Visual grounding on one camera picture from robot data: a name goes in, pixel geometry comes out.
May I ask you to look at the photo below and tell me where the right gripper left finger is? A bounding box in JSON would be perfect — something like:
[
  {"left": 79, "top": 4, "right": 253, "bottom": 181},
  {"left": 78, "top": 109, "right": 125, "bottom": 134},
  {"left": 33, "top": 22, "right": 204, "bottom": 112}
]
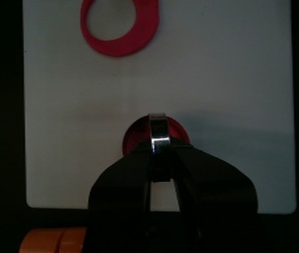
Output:
[{"left": 86, "top": 143, "right": 153, "bottom": 253}]

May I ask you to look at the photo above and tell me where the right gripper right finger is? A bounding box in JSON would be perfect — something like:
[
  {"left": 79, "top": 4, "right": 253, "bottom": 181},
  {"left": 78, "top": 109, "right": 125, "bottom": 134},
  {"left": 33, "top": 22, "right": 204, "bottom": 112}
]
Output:
[{"left": 169, "top": 137, "right": 265, "bottom": 253}]

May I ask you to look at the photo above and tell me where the metal cutter with arch handle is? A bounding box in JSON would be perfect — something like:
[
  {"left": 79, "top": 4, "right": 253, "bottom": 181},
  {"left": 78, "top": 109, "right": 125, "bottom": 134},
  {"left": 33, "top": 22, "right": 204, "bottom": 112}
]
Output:
[{"left": 149, "top": 113, "right": 173, "bottom": 183}]

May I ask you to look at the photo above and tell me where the red dough disc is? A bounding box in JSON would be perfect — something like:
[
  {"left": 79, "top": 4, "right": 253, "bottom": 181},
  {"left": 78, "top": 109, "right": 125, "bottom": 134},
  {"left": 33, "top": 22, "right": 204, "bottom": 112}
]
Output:
[{"left": 122, "top": 116, "right": 192, "bottom": 156}]

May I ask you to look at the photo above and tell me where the orange toy carrot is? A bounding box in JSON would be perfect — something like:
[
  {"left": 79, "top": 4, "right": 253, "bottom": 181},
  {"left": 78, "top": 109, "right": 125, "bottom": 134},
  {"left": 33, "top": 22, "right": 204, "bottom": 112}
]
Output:
[{"left": 18, "top": 226, "right": 90, "bottom": 253}]

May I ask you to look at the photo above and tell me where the white cutting board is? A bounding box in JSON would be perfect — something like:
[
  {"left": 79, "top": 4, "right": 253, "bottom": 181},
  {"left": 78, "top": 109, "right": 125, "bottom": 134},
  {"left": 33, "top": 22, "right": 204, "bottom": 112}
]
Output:
[{"left": 22, "top": 0, "right": 299, "bottom": 214}]

